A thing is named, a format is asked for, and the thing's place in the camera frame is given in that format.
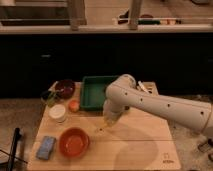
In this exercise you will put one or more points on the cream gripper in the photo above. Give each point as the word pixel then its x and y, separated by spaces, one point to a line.
pixel 110 119

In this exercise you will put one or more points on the yellow banana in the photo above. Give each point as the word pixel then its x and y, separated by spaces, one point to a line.
pixel 102 127

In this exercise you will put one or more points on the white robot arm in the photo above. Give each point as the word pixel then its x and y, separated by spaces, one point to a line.
pixel 122 93

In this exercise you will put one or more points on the red orange bowl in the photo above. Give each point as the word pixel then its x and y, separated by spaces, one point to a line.
pixel 73 143

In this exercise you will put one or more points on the dark maroon bowl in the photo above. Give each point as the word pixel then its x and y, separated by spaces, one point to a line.
pixel 65 88

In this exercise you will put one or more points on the green plastic tray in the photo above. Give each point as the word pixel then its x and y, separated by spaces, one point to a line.
pixel 92 94

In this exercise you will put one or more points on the orange peach fruit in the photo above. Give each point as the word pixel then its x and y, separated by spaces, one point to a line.
pixel 74 106

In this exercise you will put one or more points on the green leafy vegetable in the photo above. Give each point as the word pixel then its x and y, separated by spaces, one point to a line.
pixel 49 98

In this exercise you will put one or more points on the blue sponge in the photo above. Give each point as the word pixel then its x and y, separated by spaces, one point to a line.
pixel 45 147

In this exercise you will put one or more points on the black stand left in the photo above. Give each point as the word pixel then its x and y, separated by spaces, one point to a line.
pixel 12 154

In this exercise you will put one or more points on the clutter on right floor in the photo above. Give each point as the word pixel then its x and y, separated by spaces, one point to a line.
pixel 207 147

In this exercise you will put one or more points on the items on back shelf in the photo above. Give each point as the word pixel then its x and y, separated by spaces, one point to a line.
pixel 147 19

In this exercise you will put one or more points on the wooden post left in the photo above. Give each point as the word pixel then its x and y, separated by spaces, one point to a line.
pixel 76 11

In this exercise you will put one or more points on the wooden post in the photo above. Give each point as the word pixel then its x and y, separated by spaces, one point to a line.
pixel 76 11
pixel 134 14

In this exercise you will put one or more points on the wooden post right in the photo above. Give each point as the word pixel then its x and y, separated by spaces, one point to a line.
pixel 134 14

